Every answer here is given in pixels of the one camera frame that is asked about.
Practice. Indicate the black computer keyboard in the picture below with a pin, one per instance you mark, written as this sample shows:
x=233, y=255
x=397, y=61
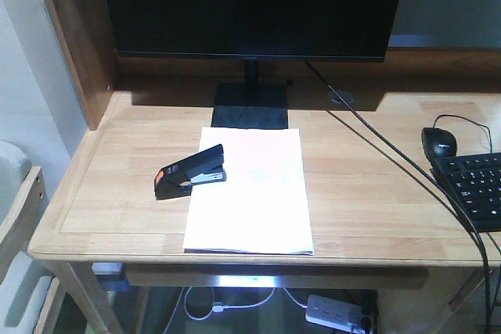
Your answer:
x=473, y=181

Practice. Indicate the wooden chair grey cushion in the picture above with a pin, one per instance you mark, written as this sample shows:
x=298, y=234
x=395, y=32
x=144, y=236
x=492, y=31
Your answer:
x=31, y=296

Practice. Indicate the black orange stapler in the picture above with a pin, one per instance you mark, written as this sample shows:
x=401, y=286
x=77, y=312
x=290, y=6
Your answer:
x=177, y=179

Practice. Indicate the white power strip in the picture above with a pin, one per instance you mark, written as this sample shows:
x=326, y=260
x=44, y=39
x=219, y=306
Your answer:
x=337, y=314

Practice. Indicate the black computer mouse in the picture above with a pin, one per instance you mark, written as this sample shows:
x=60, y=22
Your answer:
x=438, y=143

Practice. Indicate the wooden desk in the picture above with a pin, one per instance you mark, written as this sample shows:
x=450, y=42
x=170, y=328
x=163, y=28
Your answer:
x=373, y=225

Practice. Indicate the black monitor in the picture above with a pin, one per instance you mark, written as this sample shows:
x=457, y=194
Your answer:
x=253, y=30

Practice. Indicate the white paper sheets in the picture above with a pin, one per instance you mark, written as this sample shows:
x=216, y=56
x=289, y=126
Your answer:
x=262, y=207

